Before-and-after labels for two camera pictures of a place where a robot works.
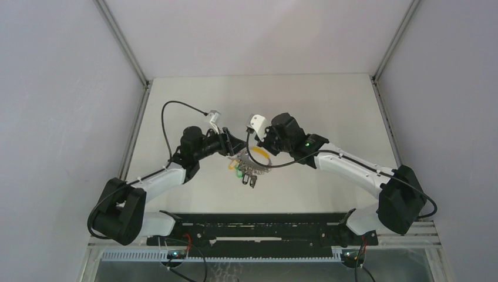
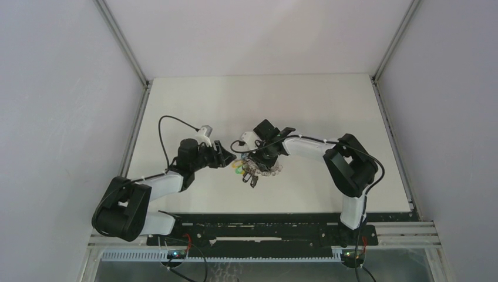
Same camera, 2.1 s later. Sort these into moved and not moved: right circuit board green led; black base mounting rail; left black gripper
Moved: left black gripper
Not moved: black base mounting rail; right circuit board green led
